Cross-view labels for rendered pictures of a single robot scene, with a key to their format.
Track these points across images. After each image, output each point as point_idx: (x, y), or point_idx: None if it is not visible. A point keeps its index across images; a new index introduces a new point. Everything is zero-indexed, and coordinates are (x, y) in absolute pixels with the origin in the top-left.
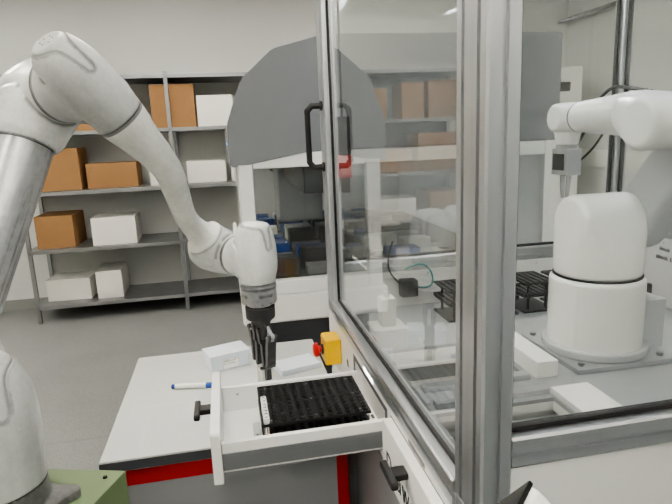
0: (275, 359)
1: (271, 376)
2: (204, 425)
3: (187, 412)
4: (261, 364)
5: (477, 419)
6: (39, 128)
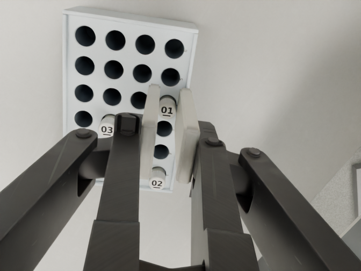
0: (285, 179)
1: (215, 130)
2: (147, 254)
3: (55, 255)
4: (148, 161)
5: None
6: None
